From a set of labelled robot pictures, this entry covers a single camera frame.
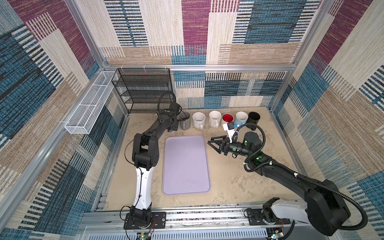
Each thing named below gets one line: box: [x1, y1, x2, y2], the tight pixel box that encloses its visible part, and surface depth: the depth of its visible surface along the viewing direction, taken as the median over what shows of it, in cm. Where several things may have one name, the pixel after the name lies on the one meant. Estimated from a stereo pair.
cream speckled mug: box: [192, 112, 206, 130], surface depth 107 cm
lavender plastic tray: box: [162, 134, 211, 196], surface depth 98 cm
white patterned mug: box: [209, 110, 222, 129], surface depth 105 cm
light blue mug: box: [234, 111, 249, 126], surface depth 107 cm
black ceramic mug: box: [246, 111, 261, 131], surface depth 106 cm
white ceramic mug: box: [221, 113, 235, 127], surface depth 108 cm
